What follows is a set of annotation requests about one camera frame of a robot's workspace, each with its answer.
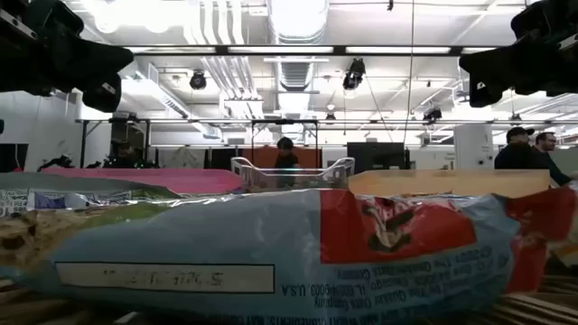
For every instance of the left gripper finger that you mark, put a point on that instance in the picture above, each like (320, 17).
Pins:
(108, 67)
(104, 53)

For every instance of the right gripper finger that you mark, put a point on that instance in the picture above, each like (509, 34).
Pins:
(492, 56)
(494, 72)

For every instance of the dark blue granola bar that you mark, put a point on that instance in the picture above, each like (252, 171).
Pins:
(49, 201)

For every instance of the black background robot arm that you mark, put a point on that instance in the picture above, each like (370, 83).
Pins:
(56, 162)

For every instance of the black ceiling spotlight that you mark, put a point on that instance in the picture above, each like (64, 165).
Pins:
(354, 74)
(432, 114)
(198, 80)

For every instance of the white pillar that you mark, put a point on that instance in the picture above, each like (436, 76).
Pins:
(474, 144)

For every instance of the person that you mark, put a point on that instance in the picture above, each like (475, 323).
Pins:
(124, 155)
(286, 155)
(546, 142)
(517, 155)

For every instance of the dark background screen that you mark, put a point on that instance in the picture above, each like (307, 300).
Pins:
(13, 158)

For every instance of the black monitor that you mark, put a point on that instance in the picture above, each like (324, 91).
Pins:
(377, 158)

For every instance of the pink plastic tray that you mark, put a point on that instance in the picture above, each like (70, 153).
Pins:
(203, 180)

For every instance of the black overhead light bar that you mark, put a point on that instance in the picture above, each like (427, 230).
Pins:
(338, 49)

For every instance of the small black ceiling lamp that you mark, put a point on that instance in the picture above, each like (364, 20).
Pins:
(330, 116)

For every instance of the orange partition panel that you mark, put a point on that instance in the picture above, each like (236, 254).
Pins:
(259, 158)

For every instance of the clear plastic bin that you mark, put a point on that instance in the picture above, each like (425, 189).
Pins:
(334, 173)

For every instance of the black background rack frame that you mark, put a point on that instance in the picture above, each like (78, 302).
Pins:
(84, 144)

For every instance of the black background rig frame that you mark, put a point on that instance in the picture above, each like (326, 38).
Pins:
(284, 121)

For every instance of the silver ventilation duct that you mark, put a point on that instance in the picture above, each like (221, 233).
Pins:
(298, 22)

